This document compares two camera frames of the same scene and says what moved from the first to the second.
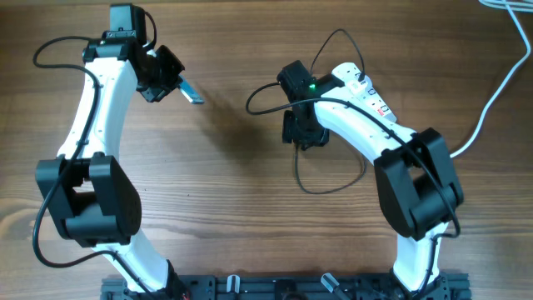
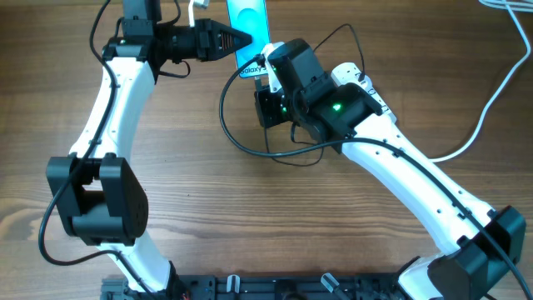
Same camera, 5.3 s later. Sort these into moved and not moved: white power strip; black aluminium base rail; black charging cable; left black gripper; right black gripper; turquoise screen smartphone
Moved: black charging cable; right black gripper; turquoise screen smartphone; left black gripper
Not moved: white power strip; black aluminium base rail
